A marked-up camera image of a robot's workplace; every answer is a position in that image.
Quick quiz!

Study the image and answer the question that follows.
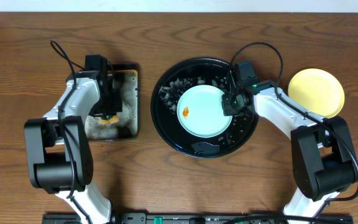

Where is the green and yellow sponge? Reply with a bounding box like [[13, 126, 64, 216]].
[[99, 115, 119, 123]]

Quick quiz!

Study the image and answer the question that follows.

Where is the light blue plate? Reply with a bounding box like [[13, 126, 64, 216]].
[[177, 85, 232, 138]]

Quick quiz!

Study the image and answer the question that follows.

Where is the yellow plate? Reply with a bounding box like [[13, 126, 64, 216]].
[[288, 68, 345, 118]]

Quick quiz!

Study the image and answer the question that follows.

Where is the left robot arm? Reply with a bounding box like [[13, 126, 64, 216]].
[[24, 70, 119, 223]]

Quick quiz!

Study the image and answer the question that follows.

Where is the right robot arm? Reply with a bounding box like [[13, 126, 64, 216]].
[[222, 81, 358, 222]]

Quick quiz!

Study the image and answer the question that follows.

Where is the black rectangular water tray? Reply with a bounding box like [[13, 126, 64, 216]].
[[85, 63, 139, 141]]

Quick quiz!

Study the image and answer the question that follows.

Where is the black round tray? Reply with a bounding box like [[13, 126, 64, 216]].
[[150, 57, 259, 158]]

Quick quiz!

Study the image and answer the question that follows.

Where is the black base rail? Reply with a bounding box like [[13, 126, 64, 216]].
[[41, 213, 354, 224]]

